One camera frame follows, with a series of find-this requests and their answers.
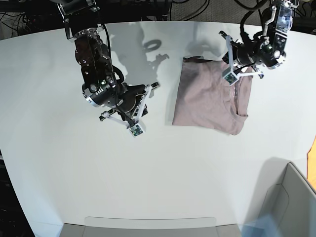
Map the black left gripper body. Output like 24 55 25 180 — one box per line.
230 40 262 66

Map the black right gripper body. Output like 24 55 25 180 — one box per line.
114 83 146 119

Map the pink T-shirt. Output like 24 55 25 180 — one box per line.
172 57 252 135

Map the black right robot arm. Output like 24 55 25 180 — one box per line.
57 0 149 125

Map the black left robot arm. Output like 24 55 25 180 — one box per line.
222 0 300 69

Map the orange cloth at edge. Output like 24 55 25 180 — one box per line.
307 139 316 188

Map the grey tray bottom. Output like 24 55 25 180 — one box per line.
60 217 241 237

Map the grey box right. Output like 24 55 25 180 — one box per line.
258 162 316 237

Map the blue cloth in box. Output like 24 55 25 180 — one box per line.
241 214 282 237

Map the white camera bracket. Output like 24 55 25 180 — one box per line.
219 31 264 86
99 82 160 137

